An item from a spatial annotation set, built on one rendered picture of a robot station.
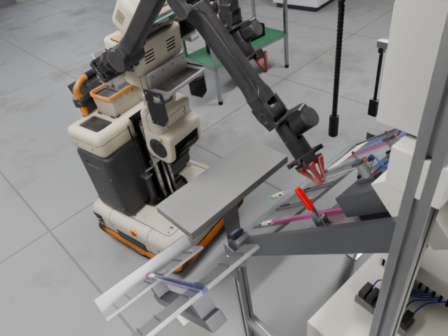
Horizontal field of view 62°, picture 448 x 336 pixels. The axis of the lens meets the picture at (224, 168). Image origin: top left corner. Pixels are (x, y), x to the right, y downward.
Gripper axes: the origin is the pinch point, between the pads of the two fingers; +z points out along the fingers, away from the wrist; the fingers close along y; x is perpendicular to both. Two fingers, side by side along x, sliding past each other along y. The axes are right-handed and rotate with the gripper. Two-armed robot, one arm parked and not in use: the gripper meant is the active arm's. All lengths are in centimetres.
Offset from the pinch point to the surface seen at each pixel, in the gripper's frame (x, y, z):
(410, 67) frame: -57, -22, -16
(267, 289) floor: 91, 3, 44
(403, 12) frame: -60, -22, -21
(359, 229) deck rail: -29.7, -20.8, 5.6
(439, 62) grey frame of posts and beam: -62, -25, -15
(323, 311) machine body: 14.7, -15.0, 34.0
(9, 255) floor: 181, -92, -47
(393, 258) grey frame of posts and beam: -38.0, -24.7, 9.7
